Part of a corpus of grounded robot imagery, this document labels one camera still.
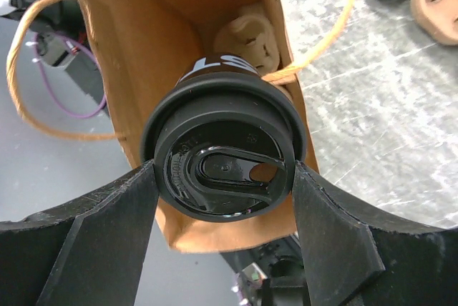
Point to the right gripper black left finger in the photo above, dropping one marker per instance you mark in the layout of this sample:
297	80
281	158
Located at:
88	251

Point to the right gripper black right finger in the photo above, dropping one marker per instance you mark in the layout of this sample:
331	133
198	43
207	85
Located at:
357	254

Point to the brown paper bag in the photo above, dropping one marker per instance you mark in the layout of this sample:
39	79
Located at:
142	46

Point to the single pulp cup carrier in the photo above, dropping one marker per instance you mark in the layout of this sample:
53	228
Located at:
250	36

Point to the brown pulp cup carrier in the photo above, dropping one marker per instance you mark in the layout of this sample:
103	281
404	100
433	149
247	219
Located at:
438	18

